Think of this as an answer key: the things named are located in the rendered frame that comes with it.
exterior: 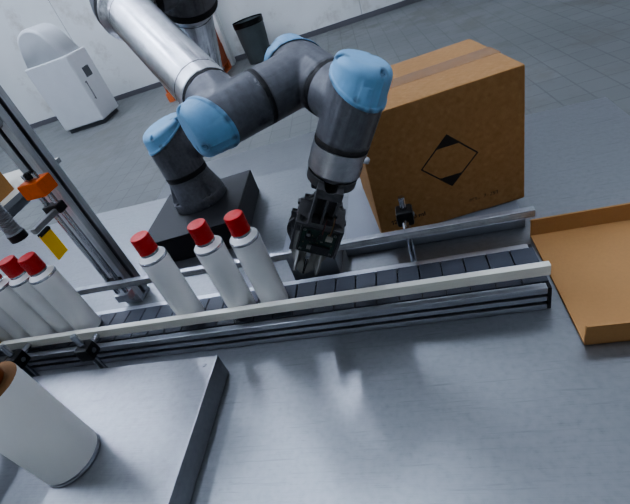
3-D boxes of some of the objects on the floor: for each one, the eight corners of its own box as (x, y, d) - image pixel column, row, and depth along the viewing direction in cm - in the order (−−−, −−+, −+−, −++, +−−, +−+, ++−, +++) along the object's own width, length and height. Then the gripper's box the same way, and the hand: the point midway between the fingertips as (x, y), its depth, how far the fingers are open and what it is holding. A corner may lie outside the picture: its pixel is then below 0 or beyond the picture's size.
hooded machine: (122, 108, 704) (67, 13, 618) (108, 122, 656) (45, 21, 570) (85, 120, 718) (26, 29, 632) (68, 135, 669) (1, 38, 583)
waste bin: (276, 51, 696) (263, 11, 660) (273, 59, 658) (259, 16, 622) (249, 60, 705) (235, 21, 669) (245, 68, 667) (229, 27, 631)
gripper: (297, 182, 55) (271, 292, 68) (364, 198, 56) (325, 304, 69) (304, 152, 61) (279, 258, 75) (364, 167, 62) (328, 270, 76)
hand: (305, 264), depth 73 cm, fingers closed
